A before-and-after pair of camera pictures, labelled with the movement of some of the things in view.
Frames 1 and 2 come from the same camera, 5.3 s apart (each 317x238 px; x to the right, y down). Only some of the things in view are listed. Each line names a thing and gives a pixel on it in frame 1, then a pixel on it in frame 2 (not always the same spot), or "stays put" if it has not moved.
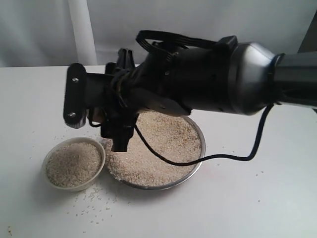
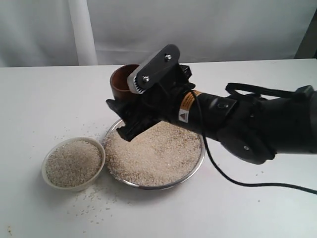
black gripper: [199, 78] → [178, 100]
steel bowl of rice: [175, 137] stays put
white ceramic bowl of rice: [73, 163] stays put
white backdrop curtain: [73, 32] stays put
